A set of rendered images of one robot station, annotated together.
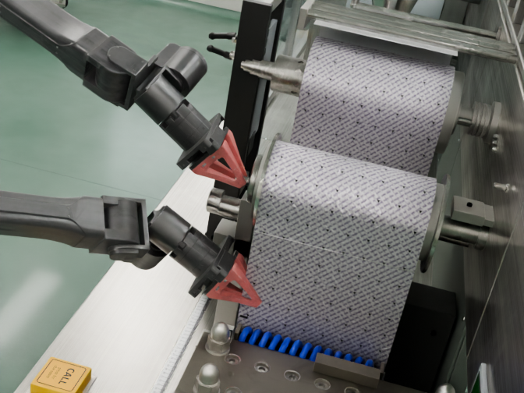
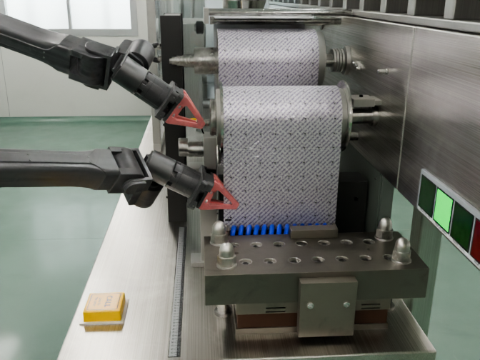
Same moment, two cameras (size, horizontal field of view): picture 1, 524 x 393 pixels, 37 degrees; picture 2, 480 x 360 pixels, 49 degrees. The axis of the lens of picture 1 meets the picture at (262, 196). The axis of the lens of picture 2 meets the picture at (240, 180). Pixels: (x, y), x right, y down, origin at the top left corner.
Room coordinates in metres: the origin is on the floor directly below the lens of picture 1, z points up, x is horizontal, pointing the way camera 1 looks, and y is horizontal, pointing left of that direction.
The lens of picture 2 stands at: (0.00, 0.18, 1.49)
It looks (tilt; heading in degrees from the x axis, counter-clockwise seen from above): 19 degrees down; 348
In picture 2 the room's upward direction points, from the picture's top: straight up
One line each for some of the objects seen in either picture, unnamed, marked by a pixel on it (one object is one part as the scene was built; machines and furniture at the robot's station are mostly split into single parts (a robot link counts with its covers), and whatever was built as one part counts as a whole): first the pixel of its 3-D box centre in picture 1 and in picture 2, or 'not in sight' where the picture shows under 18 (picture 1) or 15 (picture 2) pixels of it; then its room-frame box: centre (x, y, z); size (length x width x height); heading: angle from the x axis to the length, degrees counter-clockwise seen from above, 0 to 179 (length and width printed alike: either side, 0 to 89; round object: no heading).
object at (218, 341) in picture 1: (219, 335); (218, 231); (0.93, 0.02, 1.05); 0.04 x 0.04 x 0.04
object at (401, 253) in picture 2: not in sight; (402, 248); (0.79, -0.29, 1.05); 0.04 x 0.04 x 0.04
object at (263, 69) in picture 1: (258, 68); (181, 61); (1.32, 0.05, 1.33); 0.06 x 0.03 x 0.03; 83
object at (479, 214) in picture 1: (472, 210); (363, 99); (1.02, -0.30, 1.28); 0.06 x 0.05 x 0.02; 83
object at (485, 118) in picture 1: (473, 118); (333, 60); (1.27, -0.32, 1.33); 0.07 x 0.07 x 0.07; 83
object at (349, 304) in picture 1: (320, 303); (281, 191); (0.98, -0.11, 1.11); 0.23 x 0.01 x 0.18; 83
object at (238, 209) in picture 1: (227, 273); (201, 201); (1.10, 0.03, 1.05); 0.06 x 0.05 x 0.31; 83
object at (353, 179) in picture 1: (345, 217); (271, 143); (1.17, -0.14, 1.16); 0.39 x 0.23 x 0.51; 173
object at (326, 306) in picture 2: not in sight; (326, 307); (0.77, -0.14, 0.96); 0.10 x 0.03 x 0.11; 83
